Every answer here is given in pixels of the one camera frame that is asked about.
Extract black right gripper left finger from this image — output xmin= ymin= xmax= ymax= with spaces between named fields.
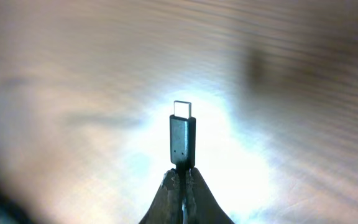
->
xmin=139 ymin=169 xmax=182 ymax=224

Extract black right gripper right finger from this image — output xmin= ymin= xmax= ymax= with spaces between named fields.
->
xmin=185 ymin=167 xmax=234 ymax=224

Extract black USB charging cable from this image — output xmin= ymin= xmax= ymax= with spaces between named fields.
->
xmin=168 ymin=100 xmax=197 ymax=224

